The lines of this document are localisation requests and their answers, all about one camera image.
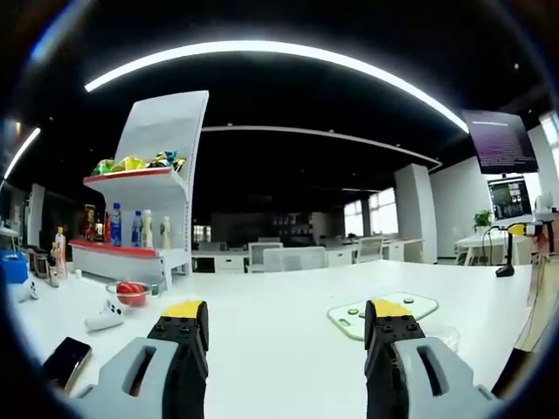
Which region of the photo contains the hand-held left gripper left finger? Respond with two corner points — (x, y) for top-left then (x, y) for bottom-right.
(72, 299), (210, 419)

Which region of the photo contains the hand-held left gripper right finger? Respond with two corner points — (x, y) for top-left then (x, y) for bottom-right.
(363, 299), (504, 419)

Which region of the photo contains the small monitor screen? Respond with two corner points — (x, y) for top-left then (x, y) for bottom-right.
(487, 174), (533, 222)

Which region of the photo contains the green potted plant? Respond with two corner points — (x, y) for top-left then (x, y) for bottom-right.
(473, 209), (493, 233)

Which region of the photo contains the black gooseneck stand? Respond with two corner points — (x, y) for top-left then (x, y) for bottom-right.
(481, 225), (516, 278)

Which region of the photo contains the white cutting board green rim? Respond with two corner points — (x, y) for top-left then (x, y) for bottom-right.
(327, 291), (440, 342)

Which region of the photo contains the large dark hanging screen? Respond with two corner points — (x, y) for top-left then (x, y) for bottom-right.
(461, 108), (539, 175)

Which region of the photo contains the glass bowl with red fruit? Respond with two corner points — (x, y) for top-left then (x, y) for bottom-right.
(106, 280), (163, 307)

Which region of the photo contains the white game controller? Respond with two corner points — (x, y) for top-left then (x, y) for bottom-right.
(84, 299), (124, 333)
(16, 279), (40, 304)

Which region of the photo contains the black smartphone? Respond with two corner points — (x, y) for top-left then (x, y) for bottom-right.
(42, 336), (93, 394)

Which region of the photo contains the pale green drink bottle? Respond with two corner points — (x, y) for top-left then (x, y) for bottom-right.
(158, 216), (172, 251)

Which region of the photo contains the white drink bottle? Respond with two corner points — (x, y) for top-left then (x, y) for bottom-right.
(141, 209), (155, 250)

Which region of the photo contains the red snack box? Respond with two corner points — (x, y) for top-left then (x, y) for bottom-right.
(83, 203), (98, 244)

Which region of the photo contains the yellow cap bottle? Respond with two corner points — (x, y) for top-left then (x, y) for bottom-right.
(53, 226), (67, 280)

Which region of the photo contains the blue box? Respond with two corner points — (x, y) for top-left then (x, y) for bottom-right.
(0, 250), (31, 285)

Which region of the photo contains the pile of colourful snack packets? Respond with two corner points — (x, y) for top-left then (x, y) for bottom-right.
(93, 149), (188, 175)

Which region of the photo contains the white display shelf red trim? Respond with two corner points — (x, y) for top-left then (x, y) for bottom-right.
(68, 90), (210, 290)

